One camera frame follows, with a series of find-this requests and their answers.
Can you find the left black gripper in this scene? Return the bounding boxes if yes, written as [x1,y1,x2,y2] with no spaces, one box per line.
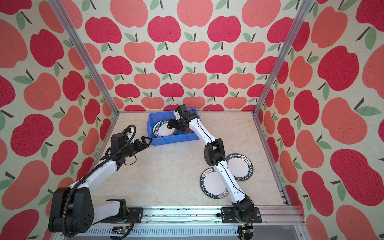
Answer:
[121,136,152,158]

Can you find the green rim plate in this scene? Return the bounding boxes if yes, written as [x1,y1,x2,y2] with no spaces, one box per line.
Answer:
[153,120,177,138]
[226,153,254,182]
[199,168,229,199]

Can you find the green rim plate front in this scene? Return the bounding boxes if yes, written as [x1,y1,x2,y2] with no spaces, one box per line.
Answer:
[199,168,229,199]

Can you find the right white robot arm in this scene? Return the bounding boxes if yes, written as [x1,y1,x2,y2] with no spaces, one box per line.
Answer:
[167,105,255,224]

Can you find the blue plastic bin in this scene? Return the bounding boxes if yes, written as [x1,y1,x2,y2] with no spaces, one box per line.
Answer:
[147,108,199,146]

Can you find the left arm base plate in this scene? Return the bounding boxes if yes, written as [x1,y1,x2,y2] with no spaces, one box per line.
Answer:
[102,207,144,225]

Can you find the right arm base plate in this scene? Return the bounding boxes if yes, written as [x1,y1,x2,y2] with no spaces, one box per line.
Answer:
[220,206,262,224]

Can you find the left aluminium frame post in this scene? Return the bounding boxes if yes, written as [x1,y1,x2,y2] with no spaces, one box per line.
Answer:
[48,1,120,117]

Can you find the aluminium frame post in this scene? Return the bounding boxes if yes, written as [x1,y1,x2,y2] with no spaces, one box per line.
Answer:
[48,1,120,117]
[252,0,315,119]

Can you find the aluminium front rail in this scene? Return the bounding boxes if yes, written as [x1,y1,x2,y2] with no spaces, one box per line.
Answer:
[72,206,311,240]

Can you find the right aluminium frame post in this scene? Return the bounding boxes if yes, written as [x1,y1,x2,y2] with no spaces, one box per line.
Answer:
[252,0,315,119]

